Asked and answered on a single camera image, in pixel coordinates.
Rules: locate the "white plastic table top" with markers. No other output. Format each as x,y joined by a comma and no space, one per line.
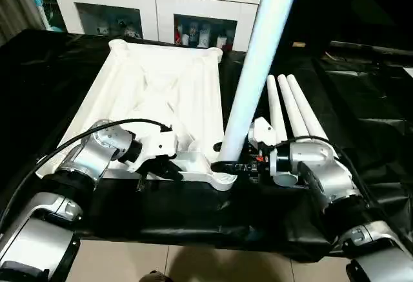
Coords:
161,82

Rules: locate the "white plastic table leg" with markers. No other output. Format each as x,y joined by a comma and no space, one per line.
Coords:
258,56
276,108
293,108
308,114

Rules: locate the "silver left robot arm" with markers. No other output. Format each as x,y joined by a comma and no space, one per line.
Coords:
84,159

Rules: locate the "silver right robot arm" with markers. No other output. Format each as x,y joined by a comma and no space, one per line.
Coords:
329,179

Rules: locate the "black mat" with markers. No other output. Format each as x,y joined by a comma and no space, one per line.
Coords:
39,88

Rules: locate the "grey curtain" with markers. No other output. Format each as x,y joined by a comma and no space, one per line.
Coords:
22,1

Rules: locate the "black metal rail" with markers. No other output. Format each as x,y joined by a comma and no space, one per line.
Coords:
374,48

